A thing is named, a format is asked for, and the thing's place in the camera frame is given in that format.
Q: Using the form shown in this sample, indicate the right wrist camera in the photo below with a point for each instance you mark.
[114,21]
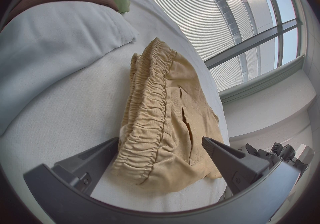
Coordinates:
[277,146]

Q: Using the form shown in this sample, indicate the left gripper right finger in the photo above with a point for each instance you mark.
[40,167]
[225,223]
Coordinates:
[235,168]

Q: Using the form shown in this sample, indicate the window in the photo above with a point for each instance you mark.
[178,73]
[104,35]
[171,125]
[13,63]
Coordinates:
[212,18]

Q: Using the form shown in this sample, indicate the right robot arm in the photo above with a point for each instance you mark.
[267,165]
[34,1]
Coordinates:
[288,150]

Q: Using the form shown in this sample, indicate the tan shorts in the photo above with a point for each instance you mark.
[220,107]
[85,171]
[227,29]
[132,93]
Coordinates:
[175,98]

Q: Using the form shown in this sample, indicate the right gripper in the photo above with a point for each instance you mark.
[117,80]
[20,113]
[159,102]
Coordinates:
[266,154]

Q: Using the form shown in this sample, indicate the white pillow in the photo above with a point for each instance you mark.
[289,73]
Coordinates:
[62,38]

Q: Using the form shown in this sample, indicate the bed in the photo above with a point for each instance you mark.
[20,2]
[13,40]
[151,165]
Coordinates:
[75,118]

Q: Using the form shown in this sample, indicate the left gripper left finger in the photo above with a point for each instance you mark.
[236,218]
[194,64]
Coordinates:
[85,168]

